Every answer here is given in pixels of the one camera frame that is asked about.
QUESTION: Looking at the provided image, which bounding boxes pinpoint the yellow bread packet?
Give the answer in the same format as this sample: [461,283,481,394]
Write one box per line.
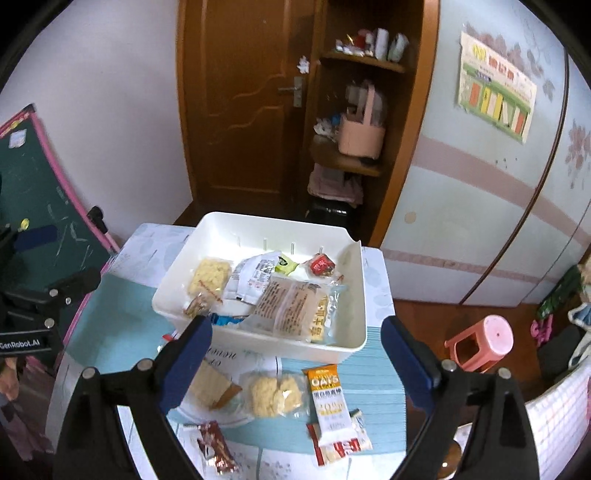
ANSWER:
[311,284,347,347]

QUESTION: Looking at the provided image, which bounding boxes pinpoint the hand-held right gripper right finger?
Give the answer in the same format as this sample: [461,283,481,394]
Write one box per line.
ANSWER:
[381,315,541,480]

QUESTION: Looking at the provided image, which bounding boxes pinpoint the small red snack packet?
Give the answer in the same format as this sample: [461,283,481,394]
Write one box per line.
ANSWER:
[302,253,345,282]

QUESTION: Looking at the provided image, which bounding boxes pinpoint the pink folded towels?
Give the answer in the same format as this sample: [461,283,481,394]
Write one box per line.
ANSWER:
[307,164,365,206]

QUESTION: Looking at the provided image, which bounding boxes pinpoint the small blue snack packet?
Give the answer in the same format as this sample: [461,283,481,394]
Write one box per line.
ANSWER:
[210,313,250,328]

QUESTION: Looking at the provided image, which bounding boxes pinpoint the white barcode snack packet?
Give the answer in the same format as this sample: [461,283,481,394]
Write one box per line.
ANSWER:
[223,251,283,305]

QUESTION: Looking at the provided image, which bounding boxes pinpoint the checkered white blanket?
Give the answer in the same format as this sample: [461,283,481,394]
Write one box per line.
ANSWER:
[524,364,591,480]

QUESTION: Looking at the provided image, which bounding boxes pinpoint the metal door handle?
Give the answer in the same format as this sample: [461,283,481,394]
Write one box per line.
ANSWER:
[277,76,306,108]

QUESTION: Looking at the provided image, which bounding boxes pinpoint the clear nut packet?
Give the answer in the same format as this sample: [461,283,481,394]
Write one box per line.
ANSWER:
[184,291,225,319]

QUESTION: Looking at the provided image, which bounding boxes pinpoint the wooden corner shelf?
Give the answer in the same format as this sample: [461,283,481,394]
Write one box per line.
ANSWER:
[300,0,439,247]

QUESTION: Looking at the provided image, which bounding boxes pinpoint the yellow puffed snack packet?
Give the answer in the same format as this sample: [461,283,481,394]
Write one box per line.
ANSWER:
[187,257,233,296]
[242,370,311,420]

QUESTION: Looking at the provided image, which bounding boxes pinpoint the wall poster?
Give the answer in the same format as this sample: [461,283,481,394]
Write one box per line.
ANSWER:
[456,31,539,144]

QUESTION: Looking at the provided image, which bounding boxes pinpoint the white crumpled bag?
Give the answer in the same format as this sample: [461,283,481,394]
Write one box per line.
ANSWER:
[314,115,342,139]

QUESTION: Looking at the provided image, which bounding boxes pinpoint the white blue tote bag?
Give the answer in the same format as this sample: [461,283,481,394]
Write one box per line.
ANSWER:
[566,295,591,370]

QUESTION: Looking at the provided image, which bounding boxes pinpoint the pink plastic toy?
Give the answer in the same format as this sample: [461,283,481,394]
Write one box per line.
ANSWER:
[530,314,555,347]

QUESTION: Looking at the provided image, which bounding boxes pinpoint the brown round bed knob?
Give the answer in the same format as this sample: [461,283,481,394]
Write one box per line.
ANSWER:
[436,438,468,476]

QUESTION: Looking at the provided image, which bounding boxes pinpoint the pink framed green chalkboard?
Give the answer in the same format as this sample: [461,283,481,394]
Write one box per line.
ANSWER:
[0,105,122,370]

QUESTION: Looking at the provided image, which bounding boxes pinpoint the pink plastic stool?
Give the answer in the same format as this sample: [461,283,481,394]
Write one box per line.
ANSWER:
[444,315,515,374]

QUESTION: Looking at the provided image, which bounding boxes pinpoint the pink handled basket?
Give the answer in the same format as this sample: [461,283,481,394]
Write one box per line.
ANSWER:
[337,83,386,160]

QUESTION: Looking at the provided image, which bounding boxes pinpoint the green bag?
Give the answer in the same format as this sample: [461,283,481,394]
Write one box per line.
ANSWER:
[536,265,585,319]

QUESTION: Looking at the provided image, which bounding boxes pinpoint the red white snack packet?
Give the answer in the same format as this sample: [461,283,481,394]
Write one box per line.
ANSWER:
[306,408,374,468]

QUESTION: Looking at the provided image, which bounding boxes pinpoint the orange white oat bar packet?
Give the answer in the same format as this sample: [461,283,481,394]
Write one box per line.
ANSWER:
[302,364,354,446]

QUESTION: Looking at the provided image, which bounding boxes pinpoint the cream wafer clear packet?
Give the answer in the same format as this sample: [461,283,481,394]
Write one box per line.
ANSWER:
[178,353,259,423]

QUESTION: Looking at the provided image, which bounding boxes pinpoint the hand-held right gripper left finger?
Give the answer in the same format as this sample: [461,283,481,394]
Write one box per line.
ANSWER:
[53,315,214,480]

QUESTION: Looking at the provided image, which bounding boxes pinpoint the group of small bottles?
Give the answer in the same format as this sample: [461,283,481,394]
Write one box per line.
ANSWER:
[335,28,409,63]

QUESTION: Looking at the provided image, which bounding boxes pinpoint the brown wooden door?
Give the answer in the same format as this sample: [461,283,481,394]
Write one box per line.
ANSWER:
[178,0,324,217]

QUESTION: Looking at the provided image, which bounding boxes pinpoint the white plastic bin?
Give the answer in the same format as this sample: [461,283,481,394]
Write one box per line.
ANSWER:
[151,211,369,363]

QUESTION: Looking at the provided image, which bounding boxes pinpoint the black storage box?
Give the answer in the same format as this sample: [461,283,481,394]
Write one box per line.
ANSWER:
[307,198,356,232]

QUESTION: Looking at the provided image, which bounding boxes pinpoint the floral pale wardrobe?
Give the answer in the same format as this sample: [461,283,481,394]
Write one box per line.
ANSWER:
[381,0,591,308]

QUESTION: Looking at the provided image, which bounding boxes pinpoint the red brown snack packet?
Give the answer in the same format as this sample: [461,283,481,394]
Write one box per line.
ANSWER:
[196,421,240,475]

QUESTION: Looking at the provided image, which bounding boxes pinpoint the teal striped table mat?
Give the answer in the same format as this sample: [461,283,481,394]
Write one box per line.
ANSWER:
[60,272,411,457]

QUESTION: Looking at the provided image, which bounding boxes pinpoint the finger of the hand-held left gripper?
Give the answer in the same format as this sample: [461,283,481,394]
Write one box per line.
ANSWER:
[0,224,58,259]
[0,268,102,311]

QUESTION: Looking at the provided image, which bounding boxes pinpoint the brown cake clear packet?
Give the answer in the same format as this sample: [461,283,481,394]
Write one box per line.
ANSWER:
[249,273,331,342]

